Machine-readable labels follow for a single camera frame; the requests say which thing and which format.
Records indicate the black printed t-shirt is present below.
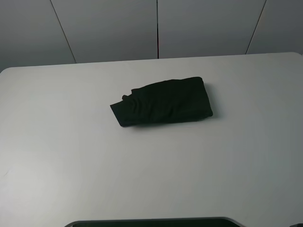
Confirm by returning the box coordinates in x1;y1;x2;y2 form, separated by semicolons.
110;77;213;127

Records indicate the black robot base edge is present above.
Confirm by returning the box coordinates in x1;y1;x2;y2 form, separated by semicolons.
67;217;243;227

